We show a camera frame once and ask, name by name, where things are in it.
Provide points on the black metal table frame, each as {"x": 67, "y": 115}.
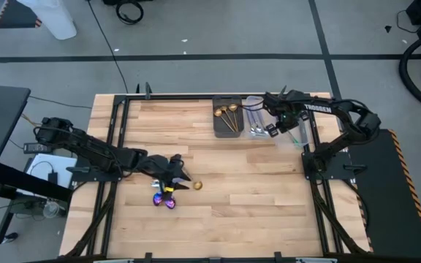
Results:
{"x": 181, "y": 97}

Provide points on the black desk leg frame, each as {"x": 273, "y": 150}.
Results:
{"x": 31, "y": 180}

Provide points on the large hazard striped black mat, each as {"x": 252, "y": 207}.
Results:
{"x": 389, "y": 201}

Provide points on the dark grey plastic bin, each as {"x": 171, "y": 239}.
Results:
{"x": 219, "y": 133}

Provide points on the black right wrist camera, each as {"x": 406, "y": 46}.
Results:
{"x": 272, "y": 101}

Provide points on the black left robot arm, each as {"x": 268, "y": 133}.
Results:
{"x": 86, "y": 149}

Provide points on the black power strip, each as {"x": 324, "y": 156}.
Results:
{"x": 35, "y": 148}

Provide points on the black power adapter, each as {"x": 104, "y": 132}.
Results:
{"x": 52, "y": 178}

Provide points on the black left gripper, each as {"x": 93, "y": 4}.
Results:
{"x": 161, "y": 171}

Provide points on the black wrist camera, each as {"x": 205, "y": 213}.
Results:
{"x": 175, "y": 161}
{"x": 272, "y": 101}

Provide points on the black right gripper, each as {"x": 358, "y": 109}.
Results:
{"x": 291, "y": 109}

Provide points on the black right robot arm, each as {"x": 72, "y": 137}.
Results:
{"x": 342, "y": 109}

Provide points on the white board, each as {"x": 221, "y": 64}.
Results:
{"x": 64, "y": 164}

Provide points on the gold spoon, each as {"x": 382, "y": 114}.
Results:
{"x": 218, "y": 112}
{"x": 232, "y": 107}
{"x": 224, "y": 108}
{"x": 197, "y": 185}

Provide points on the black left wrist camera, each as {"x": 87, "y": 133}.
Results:
{"x": 175, "y": 161}

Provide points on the small hazard striped black mat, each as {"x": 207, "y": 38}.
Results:
{"x": 15, "y": 16}

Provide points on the clear plastic cup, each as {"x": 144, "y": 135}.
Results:
{"x": 51, "y": 210}

